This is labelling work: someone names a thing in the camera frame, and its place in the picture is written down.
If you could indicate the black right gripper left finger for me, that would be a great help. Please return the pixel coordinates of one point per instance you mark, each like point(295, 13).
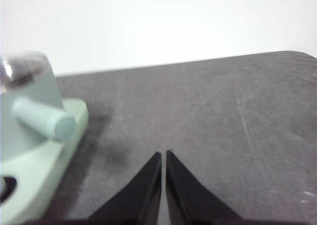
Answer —
point(138, 200)

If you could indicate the green breakfast machine base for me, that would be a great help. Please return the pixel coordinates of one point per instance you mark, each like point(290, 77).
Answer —
point(37, 175)

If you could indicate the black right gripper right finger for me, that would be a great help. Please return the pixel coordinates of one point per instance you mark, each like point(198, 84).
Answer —
point(190, 200)

